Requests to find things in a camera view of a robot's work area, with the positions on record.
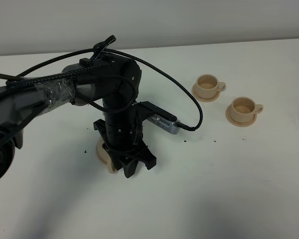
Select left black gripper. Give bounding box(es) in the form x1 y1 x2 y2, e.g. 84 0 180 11
93 109 156 178

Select tan teapot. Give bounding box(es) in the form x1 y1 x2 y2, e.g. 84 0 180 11
96 138 117 174

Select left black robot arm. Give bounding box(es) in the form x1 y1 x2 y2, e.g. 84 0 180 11
0 53 156 179

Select far tan saucer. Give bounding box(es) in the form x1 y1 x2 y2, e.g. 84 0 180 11
192 84 220 103

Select tan saucer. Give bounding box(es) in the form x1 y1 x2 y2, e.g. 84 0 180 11
225 105 257 127
192 84 220 103

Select near tan saucer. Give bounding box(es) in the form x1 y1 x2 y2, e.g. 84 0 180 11
225 105 257 127

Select far tan teacup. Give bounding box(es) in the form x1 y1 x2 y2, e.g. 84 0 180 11
196 74 226 92

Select tan teacup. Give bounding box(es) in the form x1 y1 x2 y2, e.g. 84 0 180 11
231 97 264 114
196 74 226 92

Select near tan teacup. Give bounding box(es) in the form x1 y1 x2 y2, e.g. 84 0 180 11
231 97 264 114

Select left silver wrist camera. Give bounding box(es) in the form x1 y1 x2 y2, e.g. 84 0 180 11
137 101 192 134

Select left braided camera cable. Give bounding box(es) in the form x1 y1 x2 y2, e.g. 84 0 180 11
0 35 204 131

